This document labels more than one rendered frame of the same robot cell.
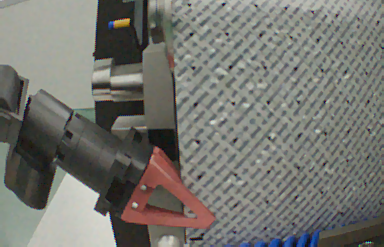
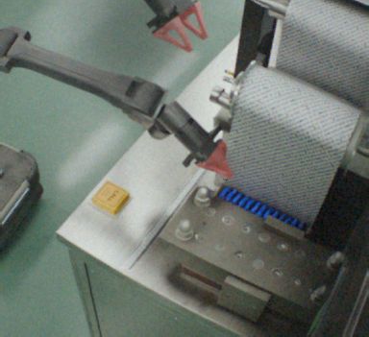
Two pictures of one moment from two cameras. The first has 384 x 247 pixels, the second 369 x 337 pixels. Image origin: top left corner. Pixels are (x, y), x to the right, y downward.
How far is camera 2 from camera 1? 61 cm
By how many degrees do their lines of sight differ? 39
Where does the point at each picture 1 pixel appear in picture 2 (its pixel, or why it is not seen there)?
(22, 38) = not seen: outside the picture
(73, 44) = not seen: outside the picture
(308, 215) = (269, 197)
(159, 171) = (214, 157)
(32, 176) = (159, 132)
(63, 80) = not seen: outside the picture
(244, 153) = (248, 162)
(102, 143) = (197, 139)
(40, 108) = (168, 115)
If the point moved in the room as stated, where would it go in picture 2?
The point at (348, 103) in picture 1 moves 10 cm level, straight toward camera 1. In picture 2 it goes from (299, 172) to (276, 204)
